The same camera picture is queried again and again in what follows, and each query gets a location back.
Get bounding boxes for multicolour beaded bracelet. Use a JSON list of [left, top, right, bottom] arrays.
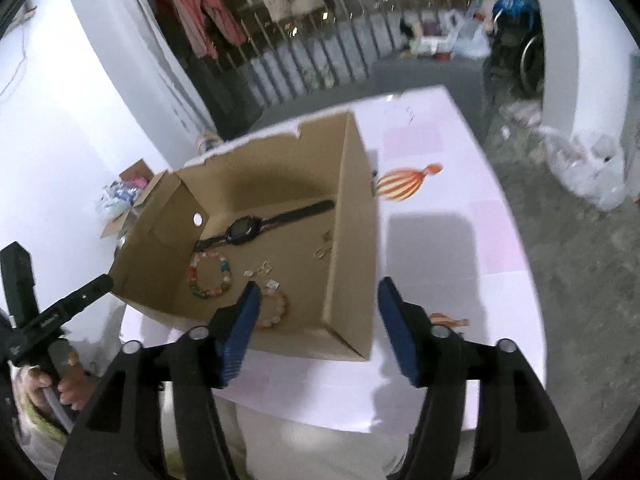
[[187, 254, 235, 300]]

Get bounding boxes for checked cloth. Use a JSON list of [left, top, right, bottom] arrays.
[[499, 100, 544, 127]]

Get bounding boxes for pink beaded bracelet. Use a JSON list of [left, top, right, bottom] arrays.
[[256, 287, 291, 332]]

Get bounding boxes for pink balloon print tablecloth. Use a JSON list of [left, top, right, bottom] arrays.
[[120, 85, 549, 434]]

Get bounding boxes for grey cabinet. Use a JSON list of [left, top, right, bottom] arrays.
[[371, 52, 489, 97]]

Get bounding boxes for person's left hand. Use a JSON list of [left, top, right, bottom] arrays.
[[30, 347, 99, 411]]

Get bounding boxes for black smartwatch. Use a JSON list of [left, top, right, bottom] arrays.
[[193, 199, 335, 254]]

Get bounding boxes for hanging red pants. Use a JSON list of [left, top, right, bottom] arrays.
[[165, 0, 249, 59]]

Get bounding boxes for brown cardboard box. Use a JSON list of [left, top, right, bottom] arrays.
[[107, 110, 381, 364]]

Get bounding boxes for white curtain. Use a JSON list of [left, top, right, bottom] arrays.
[[62, 0, 217, 137]]

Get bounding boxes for large crumpled white plastic bag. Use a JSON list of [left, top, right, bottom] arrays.
[[539, 127, 629, 212]]

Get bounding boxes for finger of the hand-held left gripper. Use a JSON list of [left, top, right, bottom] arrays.
[[59, 273, 115, 319]]

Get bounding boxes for wheelchair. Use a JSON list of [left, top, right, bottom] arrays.
[[487, 0, 547, 99]]

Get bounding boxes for small printed cardboard box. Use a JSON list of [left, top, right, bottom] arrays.
[[99, 158, 157, 239]]

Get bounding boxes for metal balcony railing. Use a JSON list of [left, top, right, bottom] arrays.
[[190, 0, 501, 112]]

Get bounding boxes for pale blue plastic bag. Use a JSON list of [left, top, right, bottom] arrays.
[[97, 180, 151, 221]]

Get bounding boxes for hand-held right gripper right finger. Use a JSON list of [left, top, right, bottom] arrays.
[[376, 276, 583, 480]]

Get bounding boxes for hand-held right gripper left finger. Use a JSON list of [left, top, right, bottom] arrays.
[[52, 280, 263, 480]]

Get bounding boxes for white flat box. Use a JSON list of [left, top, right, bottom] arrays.
[[414, 35, 459, 57]]

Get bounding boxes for beige basket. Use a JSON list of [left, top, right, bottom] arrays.
[[196, 130, 222, 154]]

